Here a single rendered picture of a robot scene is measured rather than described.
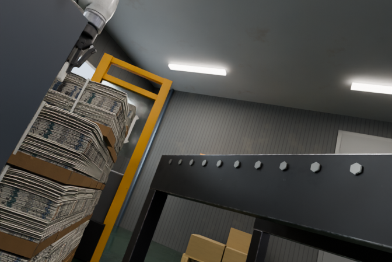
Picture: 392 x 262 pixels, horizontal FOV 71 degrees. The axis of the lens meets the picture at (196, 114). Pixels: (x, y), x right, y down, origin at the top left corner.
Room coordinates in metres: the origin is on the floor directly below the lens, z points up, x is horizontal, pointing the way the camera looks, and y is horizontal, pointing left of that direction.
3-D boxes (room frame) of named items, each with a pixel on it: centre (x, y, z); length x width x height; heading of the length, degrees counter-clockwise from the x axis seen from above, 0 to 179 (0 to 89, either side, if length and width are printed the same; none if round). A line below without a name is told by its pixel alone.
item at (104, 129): (1.37, 0.43, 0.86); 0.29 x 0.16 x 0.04; 5
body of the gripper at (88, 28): (0.96, 0.51, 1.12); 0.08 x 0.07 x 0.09; 97
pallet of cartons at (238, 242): (4.67, -1.14, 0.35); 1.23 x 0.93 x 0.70; 64
